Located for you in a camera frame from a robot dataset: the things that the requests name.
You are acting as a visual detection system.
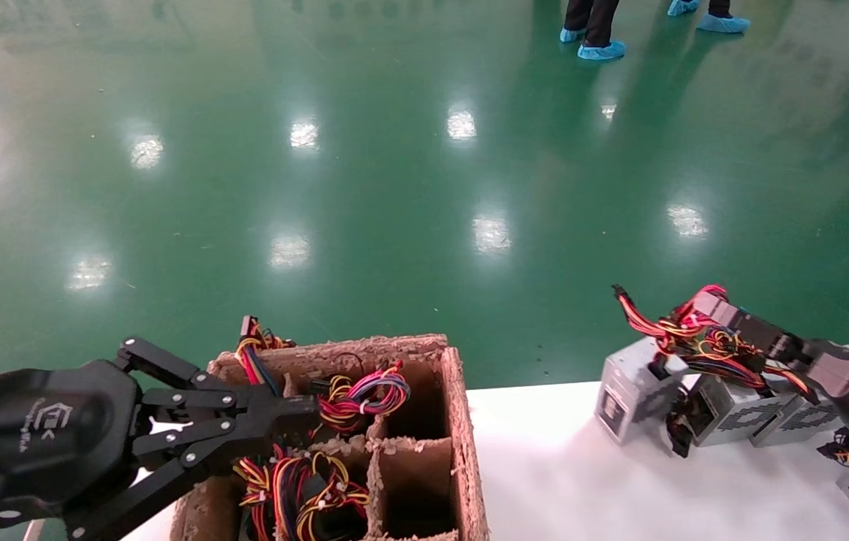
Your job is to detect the grey power supply red wires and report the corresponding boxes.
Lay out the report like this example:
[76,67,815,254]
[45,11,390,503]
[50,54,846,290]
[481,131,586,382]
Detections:
[596,284,730,446]

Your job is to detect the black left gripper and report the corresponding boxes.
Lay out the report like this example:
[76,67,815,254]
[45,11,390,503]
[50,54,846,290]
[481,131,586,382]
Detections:
[0,361,314,541]

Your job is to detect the grey power supply vented side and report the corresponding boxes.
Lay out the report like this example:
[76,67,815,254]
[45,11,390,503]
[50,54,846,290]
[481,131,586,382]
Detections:
[751,340,849,449]

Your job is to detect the black trouser leg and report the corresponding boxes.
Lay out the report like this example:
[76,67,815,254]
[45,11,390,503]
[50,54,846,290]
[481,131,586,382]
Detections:
[564,0,595,31]
[585,0,620,47]

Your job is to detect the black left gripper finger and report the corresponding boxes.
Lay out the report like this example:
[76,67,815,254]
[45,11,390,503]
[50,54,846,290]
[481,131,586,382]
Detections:
[116,336,320,419]

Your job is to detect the power supply purple red wires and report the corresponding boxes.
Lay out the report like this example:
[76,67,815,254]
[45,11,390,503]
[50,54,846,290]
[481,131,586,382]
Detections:
[317,361,412,437]

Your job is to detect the power supply yellow red wires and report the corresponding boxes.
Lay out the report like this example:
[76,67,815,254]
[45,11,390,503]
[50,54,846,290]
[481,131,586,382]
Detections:
[274,449,373,541]

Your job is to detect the power supply blue purple wires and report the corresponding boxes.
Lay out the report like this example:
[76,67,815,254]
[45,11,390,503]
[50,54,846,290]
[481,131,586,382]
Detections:
[233,451,276,541]

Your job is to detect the brown cardboard divider box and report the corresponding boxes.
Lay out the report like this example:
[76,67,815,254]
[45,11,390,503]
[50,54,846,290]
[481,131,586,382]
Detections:
[169,334,491,541]

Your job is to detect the grey power supply orange wires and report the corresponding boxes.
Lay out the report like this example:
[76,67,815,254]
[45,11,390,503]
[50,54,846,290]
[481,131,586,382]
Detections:
[666,323,816,459]

